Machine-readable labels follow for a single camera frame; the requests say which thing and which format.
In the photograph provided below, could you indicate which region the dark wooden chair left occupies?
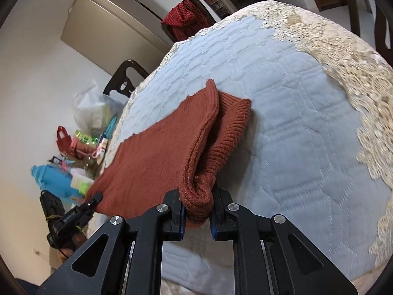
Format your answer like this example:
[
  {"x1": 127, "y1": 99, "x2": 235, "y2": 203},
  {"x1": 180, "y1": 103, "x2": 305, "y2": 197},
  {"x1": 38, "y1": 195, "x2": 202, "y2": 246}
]
[{"x1": 103, "y1": 59, "x2": 149, "y2": 98}]

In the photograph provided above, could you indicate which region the rust red knit sweater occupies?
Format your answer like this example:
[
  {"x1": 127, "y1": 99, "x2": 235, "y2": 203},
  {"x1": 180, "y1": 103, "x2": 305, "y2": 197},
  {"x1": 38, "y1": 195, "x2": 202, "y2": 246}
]
[{"x1": 86, "y1": 79, "x2": 251, "y2": 227}]

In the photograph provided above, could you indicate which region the red checkered garment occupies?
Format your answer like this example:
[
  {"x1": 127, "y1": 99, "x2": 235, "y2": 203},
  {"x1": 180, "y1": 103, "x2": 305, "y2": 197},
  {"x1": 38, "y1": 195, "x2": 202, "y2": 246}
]
[{"x1": 160, "y1": 0, "x2": 213, "y2": 42}]

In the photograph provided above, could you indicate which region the dark wooden chair with garment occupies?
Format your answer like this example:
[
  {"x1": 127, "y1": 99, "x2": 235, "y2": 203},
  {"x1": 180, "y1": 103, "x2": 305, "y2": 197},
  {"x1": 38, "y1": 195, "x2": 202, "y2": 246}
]
[{"x1": 160, "y1": 0, "x2": 217, "y2": 44}]

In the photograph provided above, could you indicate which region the blue thermos jug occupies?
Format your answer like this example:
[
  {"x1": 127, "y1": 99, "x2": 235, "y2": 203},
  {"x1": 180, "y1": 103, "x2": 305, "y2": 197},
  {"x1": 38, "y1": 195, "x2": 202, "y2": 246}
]
[{"x1": 31, "y1": 164, "x2": 84, "y2": 203}]

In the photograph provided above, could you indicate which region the green floral box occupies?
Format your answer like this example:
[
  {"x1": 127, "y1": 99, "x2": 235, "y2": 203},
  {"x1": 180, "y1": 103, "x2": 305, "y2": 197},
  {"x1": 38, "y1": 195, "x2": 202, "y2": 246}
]
[{"x1": 74, "y1": 129, "x2": 98, "y2": 148}]

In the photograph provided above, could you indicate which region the white plastic bag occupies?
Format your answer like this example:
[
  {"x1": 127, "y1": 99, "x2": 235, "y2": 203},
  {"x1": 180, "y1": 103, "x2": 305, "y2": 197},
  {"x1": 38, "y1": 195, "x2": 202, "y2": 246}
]
[{"x1": 72, "y1": 79, "x2": 125, "y2": 137}]

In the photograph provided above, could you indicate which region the white plastic cup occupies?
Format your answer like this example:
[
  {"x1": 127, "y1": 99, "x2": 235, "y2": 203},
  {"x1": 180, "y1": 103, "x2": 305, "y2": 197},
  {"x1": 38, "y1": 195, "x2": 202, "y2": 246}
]
[{"x1": 70, "y1": 173, "x2": 94, "y2": 190}]

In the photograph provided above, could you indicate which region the light blue quilted cover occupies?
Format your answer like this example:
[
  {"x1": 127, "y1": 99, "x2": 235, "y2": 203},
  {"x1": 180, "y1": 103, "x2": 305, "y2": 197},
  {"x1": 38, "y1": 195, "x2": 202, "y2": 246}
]
[{"x1": 109, "y1": 16, "x2": 391, "y2": 293}]

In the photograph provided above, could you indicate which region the dark wooden chair right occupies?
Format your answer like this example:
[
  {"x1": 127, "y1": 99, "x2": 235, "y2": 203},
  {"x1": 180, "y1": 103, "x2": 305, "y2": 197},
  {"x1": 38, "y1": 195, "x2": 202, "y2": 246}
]
[{"x1": 347, "y1": 0, "x2": 392, "y2": 64}]

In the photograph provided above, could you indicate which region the beige refrigerator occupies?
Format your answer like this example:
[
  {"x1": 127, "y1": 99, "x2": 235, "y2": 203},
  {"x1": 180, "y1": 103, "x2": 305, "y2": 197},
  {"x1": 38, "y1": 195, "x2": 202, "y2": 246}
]
[{"x1": 61, "y1": 0, "x2": 173, "y2": 75}]

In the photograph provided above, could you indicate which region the cream lace tablecloth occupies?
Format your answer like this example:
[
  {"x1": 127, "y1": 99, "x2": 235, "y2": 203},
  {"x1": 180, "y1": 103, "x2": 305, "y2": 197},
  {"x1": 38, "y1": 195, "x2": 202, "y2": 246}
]
[{"x1": 99, "y1": 1, "x2": 392, "y2": 279}]

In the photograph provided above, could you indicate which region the green capped baby bottle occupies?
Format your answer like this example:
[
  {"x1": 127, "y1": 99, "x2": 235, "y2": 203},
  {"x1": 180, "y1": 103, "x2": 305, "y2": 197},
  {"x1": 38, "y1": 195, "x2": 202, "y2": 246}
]
[{"x1": 78, "y1": 182, "x2": 93, "y2": 196}]

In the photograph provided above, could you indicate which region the person left hand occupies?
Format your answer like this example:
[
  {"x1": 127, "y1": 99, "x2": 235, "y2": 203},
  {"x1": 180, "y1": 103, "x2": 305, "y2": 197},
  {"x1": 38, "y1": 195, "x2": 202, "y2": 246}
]
[{"x1": 49, "y1": 232, "x2": 87, "y2": 271}]

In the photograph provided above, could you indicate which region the red gift bag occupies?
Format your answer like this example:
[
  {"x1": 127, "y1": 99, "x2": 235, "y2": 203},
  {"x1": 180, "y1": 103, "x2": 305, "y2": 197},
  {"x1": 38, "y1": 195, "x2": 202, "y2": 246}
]
[{"x1": 57, "y1": 126, "x2": 72, "y2": 155}]

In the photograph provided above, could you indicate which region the small white cardboard box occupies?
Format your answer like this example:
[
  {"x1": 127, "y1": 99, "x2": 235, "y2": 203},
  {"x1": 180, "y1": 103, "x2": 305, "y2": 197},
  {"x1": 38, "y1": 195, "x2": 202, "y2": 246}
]
[{"x1": 96, "y1": 137, "x2": 108, "y2": 164}]

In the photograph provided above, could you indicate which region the glass jar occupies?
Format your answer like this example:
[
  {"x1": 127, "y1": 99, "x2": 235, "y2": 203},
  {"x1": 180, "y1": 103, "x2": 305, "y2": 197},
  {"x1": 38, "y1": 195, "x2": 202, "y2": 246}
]
[{"x1": 83, "y1": 155, "x2": 98, "y2": 178}]

